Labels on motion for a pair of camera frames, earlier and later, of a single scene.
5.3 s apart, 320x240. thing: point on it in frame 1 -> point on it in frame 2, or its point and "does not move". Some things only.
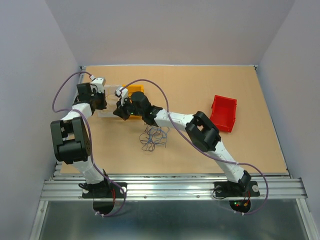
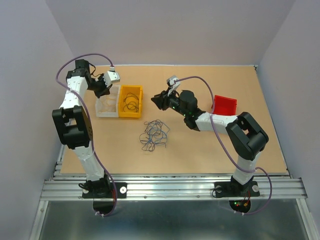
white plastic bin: (111, 100) does not move
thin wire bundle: (152, 136) does not move
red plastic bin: (223, 113) does not move
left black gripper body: (100, 100) -> (99, 87)
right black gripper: (120, 110) -> (161, 100)
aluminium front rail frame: (170, 187) does not move
